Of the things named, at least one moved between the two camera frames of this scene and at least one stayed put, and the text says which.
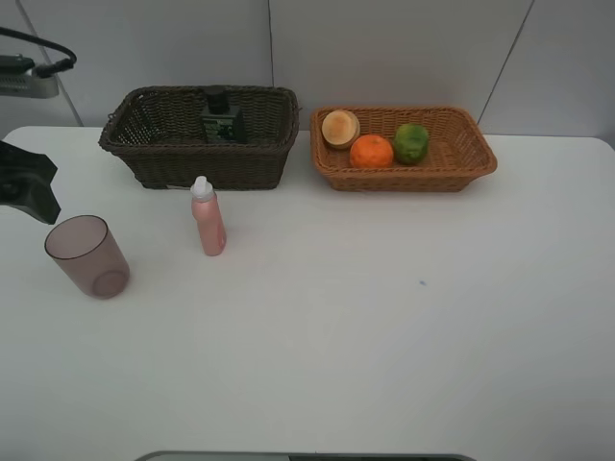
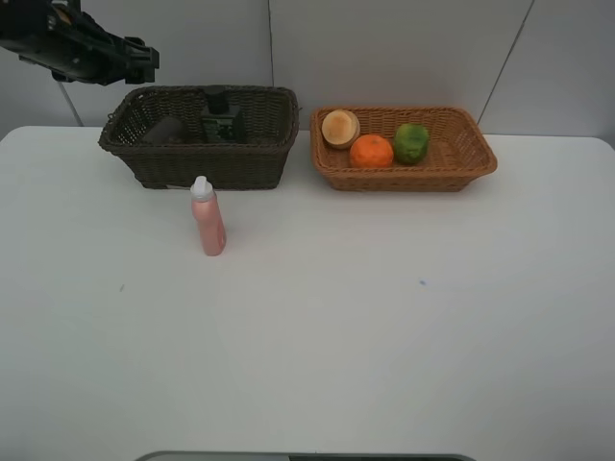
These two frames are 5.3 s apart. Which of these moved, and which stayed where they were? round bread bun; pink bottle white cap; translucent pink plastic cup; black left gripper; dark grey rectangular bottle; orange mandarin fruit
Moved: translucent pink plastic cup; black left gripper
Stayed: round bread bun; pink bottle white cap; dark grey rectangular bottle; orange mandarin fruit
